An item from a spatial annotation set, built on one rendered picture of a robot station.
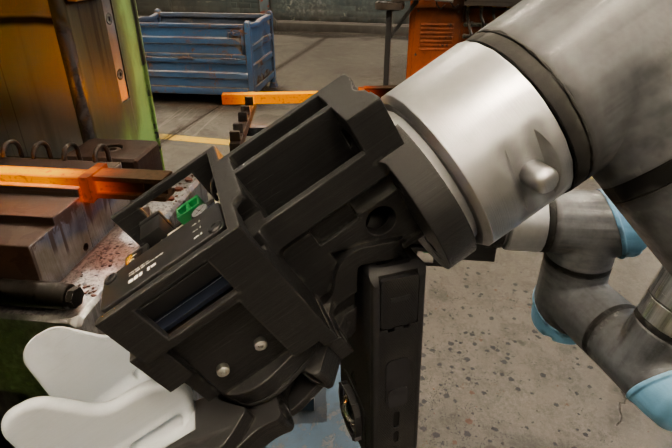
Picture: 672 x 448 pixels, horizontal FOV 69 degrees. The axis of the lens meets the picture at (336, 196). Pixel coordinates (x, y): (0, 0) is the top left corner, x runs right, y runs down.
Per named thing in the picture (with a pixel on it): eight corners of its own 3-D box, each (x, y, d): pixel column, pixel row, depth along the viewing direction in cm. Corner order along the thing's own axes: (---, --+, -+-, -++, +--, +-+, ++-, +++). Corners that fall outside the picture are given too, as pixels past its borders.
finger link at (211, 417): (106, 416, 21) (276, 297, 21) (136, 434, 22) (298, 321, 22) (96, 528, 17) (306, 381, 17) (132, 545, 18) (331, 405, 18)
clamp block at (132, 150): (166, 176, 83) (159, 140, 80) (143, 199, 75) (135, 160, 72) (99, 172, 84) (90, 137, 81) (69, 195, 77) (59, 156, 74)
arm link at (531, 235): (554, 206, 52) (535, 174, 59) (510, 204, 52) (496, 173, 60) (540, 265, 55) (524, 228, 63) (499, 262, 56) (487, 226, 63)
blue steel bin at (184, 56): (278, 86, 496) (274, 10, 463) (256, 108, 425) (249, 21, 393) (166, 81, 510) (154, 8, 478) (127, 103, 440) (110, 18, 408)
